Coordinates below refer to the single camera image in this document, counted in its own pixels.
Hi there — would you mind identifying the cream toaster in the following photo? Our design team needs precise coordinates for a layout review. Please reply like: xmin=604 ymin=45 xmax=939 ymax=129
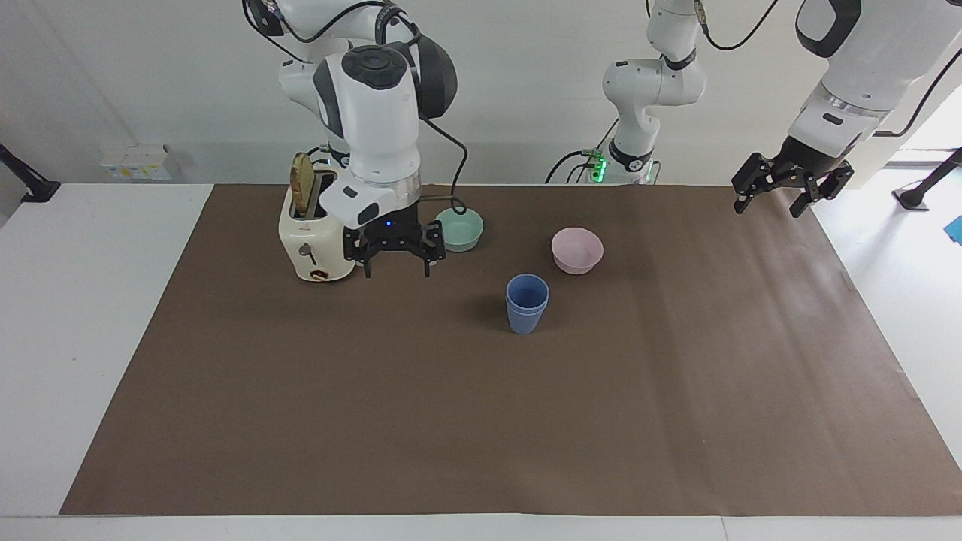
xmin=277 ymin=167 xmax=362 ymax=284

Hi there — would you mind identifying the blue cup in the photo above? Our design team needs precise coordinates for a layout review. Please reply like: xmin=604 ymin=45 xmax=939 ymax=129
xmin=507 ymin=302 xmax=549 ymax=336
xmin=505 ymin=273 xmax=551 ymax=312

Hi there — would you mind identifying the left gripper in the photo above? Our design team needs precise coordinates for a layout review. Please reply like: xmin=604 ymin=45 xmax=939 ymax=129
xmin=731 ymin=137 xmax=856 ymax=220

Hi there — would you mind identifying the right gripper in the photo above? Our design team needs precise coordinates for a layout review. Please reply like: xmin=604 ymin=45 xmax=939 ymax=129
xmin=343 ymin=201 xmax=447 ymax=280

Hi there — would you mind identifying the pink bowl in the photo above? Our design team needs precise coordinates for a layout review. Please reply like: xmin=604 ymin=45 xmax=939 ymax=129
xmin=550 ymin=227 xmax=605 ymax=276

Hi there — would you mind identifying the black cable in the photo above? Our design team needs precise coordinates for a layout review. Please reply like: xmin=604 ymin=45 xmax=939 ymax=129
xmin=874 ymin=44 xmax=962 ymax=139
xmin=546 ymin=119 xmax=622 ymax=186
xmin=410 ymin=113 xmax=471 ymax=219
xmin=696 ymin=0 xmax=781 ymax=53
xmin=242 ymin=0 xmax=423 ymax=65

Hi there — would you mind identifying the green bowl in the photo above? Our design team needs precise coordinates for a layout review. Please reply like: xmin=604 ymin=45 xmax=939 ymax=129
xmin=434 ymin=207 xmax=485 ymax=253

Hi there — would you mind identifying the toast slice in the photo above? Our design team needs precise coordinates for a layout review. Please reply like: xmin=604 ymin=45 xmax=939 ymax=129
xmin=290 ymin=152 xmax=317 ymax=219

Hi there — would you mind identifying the black stand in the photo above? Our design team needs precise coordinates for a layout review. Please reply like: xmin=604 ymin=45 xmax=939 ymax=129
xmin=893 ymin=147 xmax=962 ymax=212
xmin=0 ymin=143 xmax=62 ymax=204

